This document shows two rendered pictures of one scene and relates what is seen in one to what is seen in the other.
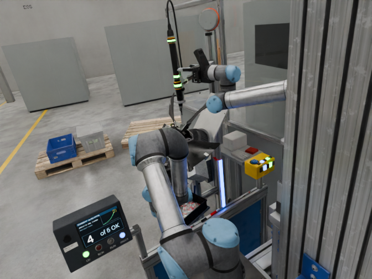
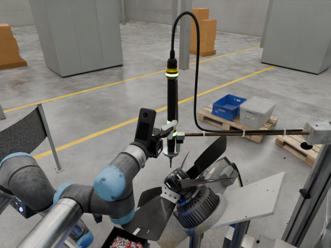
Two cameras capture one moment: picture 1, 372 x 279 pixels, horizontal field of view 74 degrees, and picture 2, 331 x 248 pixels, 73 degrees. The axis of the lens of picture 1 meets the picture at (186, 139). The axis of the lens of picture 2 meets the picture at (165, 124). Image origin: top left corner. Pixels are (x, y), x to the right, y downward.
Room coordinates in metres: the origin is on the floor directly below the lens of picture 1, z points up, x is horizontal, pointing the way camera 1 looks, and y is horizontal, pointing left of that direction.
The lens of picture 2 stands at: (1.08, -0.68, 2.05)
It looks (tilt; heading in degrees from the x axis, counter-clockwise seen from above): 30 degrees down; 63
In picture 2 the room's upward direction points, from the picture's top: straight up
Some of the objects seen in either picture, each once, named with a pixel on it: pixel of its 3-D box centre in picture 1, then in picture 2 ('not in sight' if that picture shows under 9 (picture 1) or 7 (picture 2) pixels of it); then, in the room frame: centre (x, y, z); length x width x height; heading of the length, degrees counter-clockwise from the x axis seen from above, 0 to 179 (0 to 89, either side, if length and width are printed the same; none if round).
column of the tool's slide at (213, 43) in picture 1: (217, 134); (296, 228); (2.10, -0.31, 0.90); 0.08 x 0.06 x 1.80; 64
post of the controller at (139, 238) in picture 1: (140, 242); not in sight; (0.88, 0.29, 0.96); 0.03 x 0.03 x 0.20; 29
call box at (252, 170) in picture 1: (259, 166); not in sight; (1.28, -0.43, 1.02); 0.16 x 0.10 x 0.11; 119
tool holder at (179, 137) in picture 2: (179, 93); (173, 143); (1.46, 0.00, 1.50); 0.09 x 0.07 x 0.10; 154
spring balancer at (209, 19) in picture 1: (208, 19); not in sight; (2.10, -0.31, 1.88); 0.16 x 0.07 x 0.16; 64
